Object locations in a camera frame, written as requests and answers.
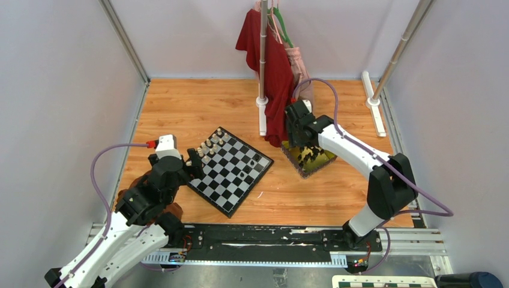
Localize silver right rack pole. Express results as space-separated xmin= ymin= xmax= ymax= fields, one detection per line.
xmin=372 ymin=0 xmax=434 ymax=101

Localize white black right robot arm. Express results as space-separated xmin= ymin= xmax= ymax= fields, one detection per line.
xmin=285 ymin=100 xmax=418 ymax=251

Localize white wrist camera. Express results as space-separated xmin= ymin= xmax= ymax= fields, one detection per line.
xmin=302 ymin=100 xmax=313 ymax=113
xmin=155 ymin=134 xmax=182 ymax=160

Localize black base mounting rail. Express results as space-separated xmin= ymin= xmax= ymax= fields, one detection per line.
xmin=165 ymin=224 xmax=382 ymax=266

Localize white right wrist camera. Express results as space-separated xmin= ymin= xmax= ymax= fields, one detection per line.
xmin=302 ymin=100 xmax=313 ymax=113

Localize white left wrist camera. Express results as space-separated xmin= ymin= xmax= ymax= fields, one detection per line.
xmin=155 ymin=134 xmax=182 ymax=160

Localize white right rack foot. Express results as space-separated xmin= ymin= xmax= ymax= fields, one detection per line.
xmin=361 ymin=71 xmax=387 ymax=137

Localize pink hanging garment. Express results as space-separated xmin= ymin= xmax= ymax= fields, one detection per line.
xmin=267 ymin=21 xmax=315 ymax=106

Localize silver centre rack pole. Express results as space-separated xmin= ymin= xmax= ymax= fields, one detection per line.
xmin=258 ymin=0 xmax=268 ymax=104

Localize white centre rack foot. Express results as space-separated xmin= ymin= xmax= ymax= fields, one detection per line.
xmin=256 ymin=97 xmax=268 ymax=136

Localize green white chessboard box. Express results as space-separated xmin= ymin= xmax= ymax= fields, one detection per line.
xmin=331 ymin=275 xmax=437 ymax=288

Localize green clothes hanger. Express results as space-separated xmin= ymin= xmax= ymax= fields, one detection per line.
xmin=268 ymin=6 xmax=294 ymax=48

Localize cream chess pieces row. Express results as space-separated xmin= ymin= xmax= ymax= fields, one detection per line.
xmin=197 ymin=127 xmax=233 ymax=166

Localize brown crumpled cloth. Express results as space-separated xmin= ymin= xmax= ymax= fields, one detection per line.
xmin=115 ymin=175 xmax=183 ymax=226

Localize white rack foot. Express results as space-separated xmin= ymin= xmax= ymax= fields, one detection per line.
xmin=256 ymin=97 xmax=268 ymax=136
xmin=361 ymin=71 xmax=387 ymax=137

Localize black white chessboard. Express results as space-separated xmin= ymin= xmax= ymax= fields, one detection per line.
xmin=187 ymin=129 xmax=274 ymax=218

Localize silver rack pole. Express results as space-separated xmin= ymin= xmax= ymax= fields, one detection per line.
xmin=372 ymin=0 xmax=434 ymax=101
xmin=258 ymin=0 xmax=268 ymax=104

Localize dark red hanging shirt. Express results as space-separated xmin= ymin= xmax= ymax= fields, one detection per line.
xmin=235 ymin=9 xmax=295 ymax=148

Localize black chess pieces in tin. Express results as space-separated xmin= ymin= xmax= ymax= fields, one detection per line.
xmin=297 ymin=146 xmax=325 ymax=168

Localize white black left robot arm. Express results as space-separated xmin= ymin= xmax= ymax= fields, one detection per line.
xmin=44 ymin=148 xmax=204 ymax=287

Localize yellow metal tin tray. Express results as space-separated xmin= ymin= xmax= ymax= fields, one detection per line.
xmin=281 ymin=141 xmax=337 ymax=179

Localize dark blue cylinder object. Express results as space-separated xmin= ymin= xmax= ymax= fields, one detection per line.
xmin=434 ymin=272 xmax=504 ymax=288

